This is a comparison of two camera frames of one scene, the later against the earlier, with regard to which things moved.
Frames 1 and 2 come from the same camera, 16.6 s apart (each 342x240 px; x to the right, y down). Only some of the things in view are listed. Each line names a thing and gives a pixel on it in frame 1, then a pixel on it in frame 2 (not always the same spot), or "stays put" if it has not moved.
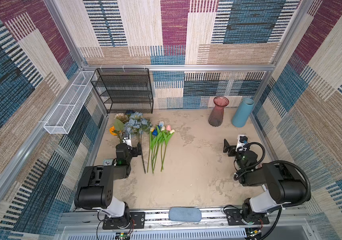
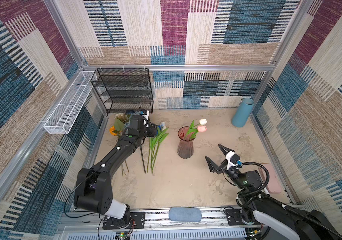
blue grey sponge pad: [186, 214] stays put
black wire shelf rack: [124, 89] stays put
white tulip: [167, 138] to [202, 122]
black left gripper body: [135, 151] to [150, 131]
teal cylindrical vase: [242, 112] stays put
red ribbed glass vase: [216, 114] to [185, 147]
